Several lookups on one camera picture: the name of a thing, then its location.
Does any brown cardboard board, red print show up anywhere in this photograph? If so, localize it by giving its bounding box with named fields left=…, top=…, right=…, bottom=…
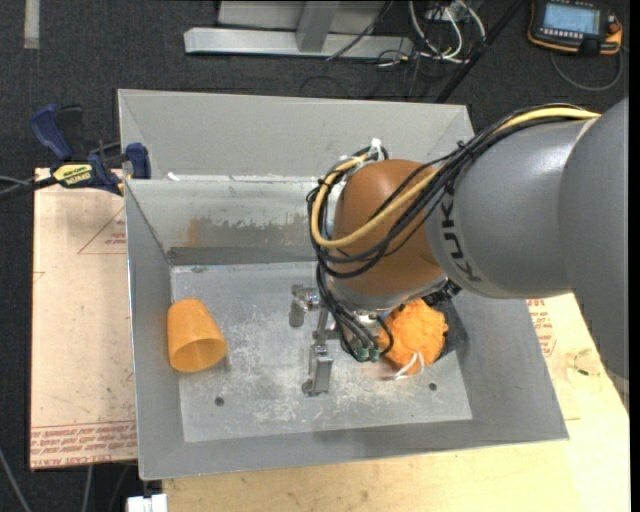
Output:
left=29, top=167, right=559, bottom=472

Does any grey metal bin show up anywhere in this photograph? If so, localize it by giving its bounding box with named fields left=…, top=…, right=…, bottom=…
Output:
left=117, top=88, right=570, bottom=482

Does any orange plastic cup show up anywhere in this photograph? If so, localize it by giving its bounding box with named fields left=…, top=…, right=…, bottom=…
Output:
left=166, top=298, right=229, bottom=374

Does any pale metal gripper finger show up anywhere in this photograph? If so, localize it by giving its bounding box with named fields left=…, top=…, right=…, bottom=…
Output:
left=288, top=283, right=322, bottom=330
left=300, top=345, right=335, bottom=397

